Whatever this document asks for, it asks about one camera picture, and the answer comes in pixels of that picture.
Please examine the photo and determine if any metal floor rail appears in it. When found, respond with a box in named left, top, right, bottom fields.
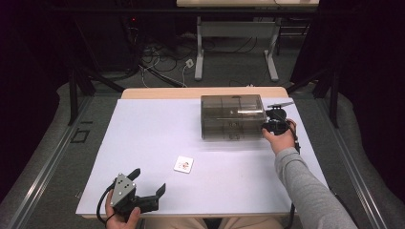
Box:
left=314, top=94, right=390, bottom=229
left=5, top=94, right=94, bottom=229

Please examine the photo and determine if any white metal frame desk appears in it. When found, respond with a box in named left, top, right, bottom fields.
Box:
left=176, top=0, right=320, bottom=82

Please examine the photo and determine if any white square cartoon coaster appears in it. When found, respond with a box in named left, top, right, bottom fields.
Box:
left=173, top=155, right=195, bottom=175

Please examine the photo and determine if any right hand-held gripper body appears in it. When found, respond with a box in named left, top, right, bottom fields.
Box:
left=262, top=101, right=295, bottom=136

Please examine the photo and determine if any white table mat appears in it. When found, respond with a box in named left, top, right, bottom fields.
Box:
left=75, top=97, right=330, bottom=216

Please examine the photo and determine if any black metal stand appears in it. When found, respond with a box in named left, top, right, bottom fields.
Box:
left=286, top=65, right=341, bottom=129
left=67, top=66, right=126, bottom=127

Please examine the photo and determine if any person's right hand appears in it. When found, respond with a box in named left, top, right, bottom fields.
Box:
left=262, top=119, right=297, bottom=156

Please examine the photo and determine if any person's left hand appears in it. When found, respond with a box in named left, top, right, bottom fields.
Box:
left=104, top=190, right=141, bottom=229

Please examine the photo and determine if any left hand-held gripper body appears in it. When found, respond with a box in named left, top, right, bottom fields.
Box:
left=109, top=172, right=160, bottom=220

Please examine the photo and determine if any smoky transparent drawer organizer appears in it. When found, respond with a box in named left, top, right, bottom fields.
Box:
left=200, top=94, right=267, bottom=141

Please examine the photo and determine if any tangle of floor cables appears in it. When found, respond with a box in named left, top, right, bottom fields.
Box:
left=127, top=18, right=278, bottom=90

